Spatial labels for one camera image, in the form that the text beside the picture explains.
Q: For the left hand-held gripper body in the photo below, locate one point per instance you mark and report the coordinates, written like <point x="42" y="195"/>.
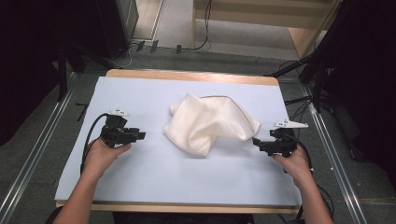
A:
<point x="116" y="135"/>

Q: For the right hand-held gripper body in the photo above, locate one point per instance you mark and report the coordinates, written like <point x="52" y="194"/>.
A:
<point x="285" y="141"/>

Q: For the white mesh laundry bag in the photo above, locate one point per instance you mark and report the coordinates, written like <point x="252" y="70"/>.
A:
<point x="211" y="124"/>

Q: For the person's right hand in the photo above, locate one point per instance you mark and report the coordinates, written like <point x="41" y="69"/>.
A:
<point x="294" y="166"/>

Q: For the person's left hand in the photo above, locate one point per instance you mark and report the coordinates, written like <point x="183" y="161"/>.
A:
<point x="101" y="157"/>

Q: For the light blue table mat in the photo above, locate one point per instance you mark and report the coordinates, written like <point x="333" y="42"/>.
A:
<point x="174" y="177"/>

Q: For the black metal stand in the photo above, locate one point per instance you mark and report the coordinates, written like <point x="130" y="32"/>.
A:
<point x="317" y="84"/>
<point x="62" y="74"/>

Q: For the wooden table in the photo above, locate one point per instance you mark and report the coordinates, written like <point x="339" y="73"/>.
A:
<point x="186" y="75"/>

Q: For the dark cabinet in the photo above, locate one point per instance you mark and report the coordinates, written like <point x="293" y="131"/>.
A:
<point x="121" y="25"/>

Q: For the light wooden shelf unit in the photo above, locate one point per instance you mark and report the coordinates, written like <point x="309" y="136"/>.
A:
<point x="299" y="34"/>

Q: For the aluminium floor rail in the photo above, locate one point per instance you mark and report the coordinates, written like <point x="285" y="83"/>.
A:
<point x="34" y="155"/>
<point x="334" y="158"/>

